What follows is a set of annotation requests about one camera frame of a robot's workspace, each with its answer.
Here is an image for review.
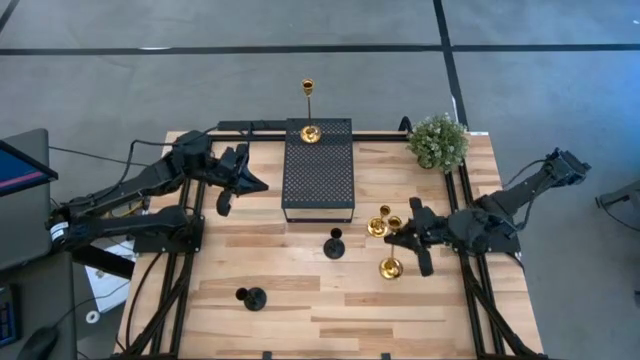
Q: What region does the black computer mouse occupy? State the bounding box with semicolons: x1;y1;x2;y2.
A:
17;325;59;360

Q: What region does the yellow cable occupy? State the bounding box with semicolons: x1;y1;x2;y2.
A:
112;198;151;217

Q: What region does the black aluminium table frame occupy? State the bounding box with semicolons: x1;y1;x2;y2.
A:
113;118;551;360

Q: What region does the dark keyboard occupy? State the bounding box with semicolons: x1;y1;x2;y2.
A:
0;284;22;347

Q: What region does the black perforated metal shelf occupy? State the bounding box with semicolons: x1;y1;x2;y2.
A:
281;117;356;224

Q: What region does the gold candlestick holder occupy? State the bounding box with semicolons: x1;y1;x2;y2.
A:
299;77;323;145
378;214;405;281
367;204;392;239

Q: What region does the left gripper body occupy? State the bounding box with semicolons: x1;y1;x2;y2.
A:
212;143;251;218

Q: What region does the blue screen monitor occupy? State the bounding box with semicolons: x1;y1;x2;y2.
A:
0;139;60;198

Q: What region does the black candlestick holder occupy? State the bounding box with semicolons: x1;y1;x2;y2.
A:
235;286;268;312
322;227;347;261

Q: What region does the white paper sheet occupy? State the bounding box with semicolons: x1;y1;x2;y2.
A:
83;238;136;314

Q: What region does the green plant in black pot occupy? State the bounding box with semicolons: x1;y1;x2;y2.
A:
407;112;470;175

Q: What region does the grey side table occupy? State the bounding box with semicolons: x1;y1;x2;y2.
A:
0;128;53;271

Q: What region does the black floor cable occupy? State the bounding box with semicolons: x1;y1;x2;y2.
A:
48;144;151;167

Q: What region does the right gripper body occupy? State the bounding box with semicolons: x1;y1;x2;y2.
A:
407;196;454;278

